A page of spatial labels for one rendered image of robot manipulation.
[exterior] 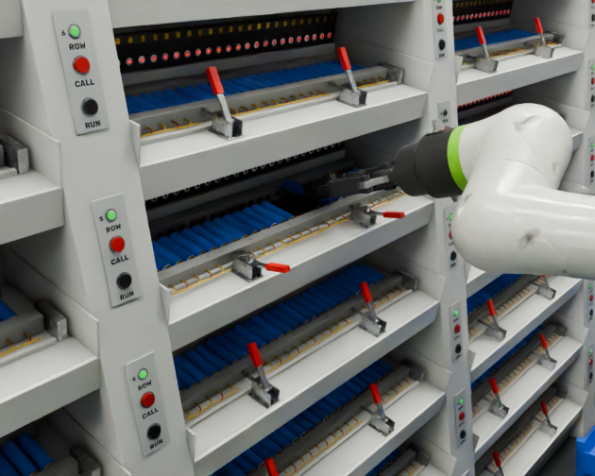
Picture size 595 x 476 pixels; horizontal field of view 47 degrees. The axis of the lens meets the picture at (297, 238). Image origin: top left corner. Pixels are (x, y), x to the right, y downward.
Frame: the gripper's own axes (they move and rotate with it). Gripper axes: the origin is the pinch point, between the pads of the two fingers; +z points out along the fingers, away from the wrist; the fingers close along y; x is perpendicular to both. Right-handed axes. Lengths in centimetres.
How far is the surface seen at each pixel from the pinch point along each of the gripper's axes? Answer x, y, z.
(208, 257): 3.3, 26.4, 0.0
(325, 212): 3.5, 2.1, -0.3
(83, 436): 19, 48, 6
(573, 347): 65, -89, 9
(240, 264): 5.6, 23.3, -2.2
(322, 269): 11.3, 8.5, -2.6
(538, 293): 44, -74, 7
